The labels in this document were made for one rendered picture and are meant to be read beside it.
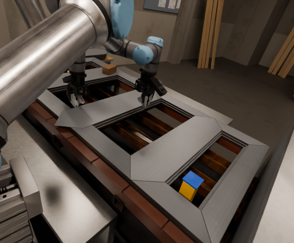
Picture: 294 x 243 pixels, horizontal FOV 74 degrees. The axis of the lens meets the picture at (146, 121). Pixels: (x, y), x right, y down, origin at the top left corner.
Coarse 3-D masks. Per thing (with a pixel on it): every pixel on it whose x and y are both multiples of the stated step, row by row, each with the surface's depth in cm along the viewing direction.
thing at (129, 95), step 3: (126, 93) 130; (129, 93) 131; (132, 93) 131; (126, 96) 126; (129, 96) 126; (132, 96) 127; (135, 96) 128; (138, 96) 129; (132, 99) 124; (135, 99) 124; (135, 102) 121; (138, 102) 122; (141, 105) 120
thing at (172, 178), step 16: (96, 64) 168; (96, 80) 141; (112, 80) 151; (160, 96) 135; (128, 112) 112; (208, 144) 100; (240, 144) 107; (192, 160) 88; (176, 176) 79; (224, 176) 82; (144, 192) 68; (160, 208) 65; (176, 224) 62; (192, 240) 59
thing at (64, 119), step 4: (60, 116) 95; (64, 116) 96; (68, 116) 96; (60, 120) 93; (64, 120) 93; (68, 120) 94; (72, 120) 94; (64, 124) 91; (68, 124) 91; (72, 124) 92; (76, 124) 92
